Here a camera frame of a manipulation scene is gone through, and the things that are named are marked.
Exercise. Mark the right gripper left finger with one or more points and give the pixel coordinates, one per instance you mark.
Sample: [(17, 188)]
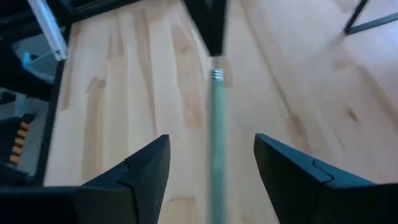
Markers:
[(133, 193)]

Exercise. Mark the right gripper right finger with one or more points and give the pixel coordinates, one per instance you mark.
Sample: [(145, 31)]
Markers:
[(311, 196)]

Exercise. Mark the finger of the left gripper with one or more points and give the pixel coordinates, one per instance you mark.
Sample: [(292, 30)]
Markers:
[(199, 18), (219, 21)]

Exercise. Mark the black orange striped object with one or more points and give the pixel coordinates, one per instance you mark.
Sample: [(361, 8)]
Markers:
[(19, 140)]

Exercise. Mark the white aluminium bar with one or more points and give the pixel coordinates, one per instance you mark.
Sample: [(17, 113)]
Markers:
[(49, 28)]

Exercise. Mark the blue plastic piece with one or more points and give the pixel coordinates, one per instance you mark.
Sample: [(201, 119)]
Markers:
[(31, 62)]

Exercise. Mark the black metal table frame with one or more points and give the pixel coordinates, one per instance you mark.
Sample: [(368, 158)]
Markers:
[(51, 118)]

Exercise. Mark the black shelf support bracket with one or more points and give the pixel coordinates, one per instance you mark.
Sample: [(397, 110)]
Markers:
[(373, 23)]

